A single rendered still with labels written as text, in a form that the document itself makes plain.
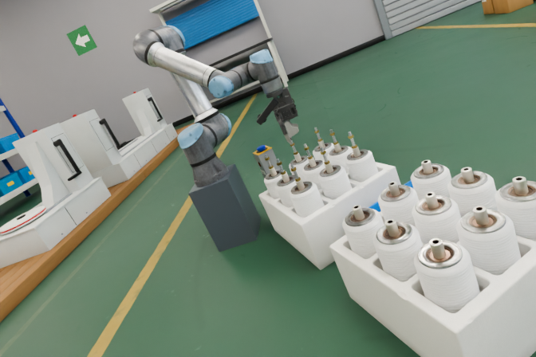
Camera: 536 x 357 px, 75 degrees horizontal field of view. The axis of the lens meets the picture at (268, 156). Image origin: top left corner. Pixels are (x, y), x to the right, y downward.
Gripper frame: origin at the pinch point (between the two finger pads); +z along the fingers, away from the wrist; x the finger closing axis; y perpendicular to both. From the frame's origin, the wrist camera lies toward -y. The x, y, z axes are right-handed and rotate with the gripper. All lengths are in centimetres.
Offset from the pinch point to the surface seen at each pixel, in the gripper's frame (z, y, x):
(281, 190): 10.2, -7.1, -19.9
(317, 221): 18.2, 2.1, -34.4
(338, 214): 20.4, 8.9, -31.0
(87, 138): -23, -188, 168
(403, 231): 9, 22, -66
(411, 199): 10, 28, -54
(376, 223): 10, 18, -59
